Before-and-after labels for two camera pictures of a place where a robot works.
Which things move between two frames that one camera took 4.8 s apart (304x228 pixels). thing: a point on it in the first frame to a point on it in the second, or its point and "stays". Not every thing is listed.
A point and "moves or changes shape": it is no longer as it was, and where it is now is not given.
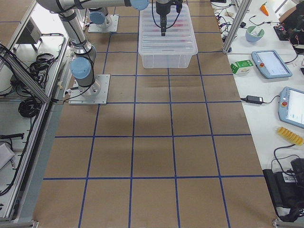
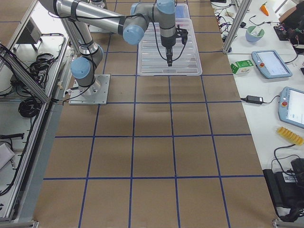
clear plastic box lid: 179,38 moves or changes shape
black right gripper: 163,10 to 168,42
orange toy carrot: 264,9 stays
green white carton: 242,67 stays
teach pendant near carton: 270,64 stays
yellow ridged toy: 286,133 stays
